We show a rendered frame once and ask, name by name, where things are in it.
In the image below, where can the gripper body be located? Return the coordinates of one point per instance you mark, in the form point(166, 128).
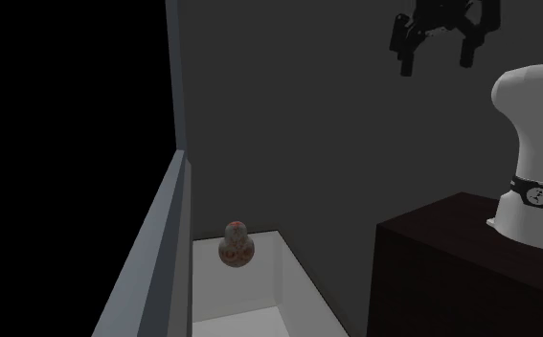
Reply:
point(441, 13)

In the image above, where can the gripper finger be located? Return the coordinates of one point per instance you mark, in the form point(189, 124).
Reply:
point(471, 44)
point(406, 44)

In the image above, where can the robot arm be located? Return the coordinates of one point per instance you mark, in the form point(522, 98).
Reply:
point(535, 140)

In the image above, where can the dark robot stand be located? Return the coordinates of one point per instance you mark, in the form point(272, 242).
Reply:
point(439, 280)

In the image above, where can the red grey round figure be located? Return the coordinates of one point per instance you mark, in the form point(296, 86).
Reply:
point(236, 245)

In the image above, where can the white bathtub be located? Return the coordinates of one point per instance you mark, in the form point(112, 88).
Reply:
point(233, 298)

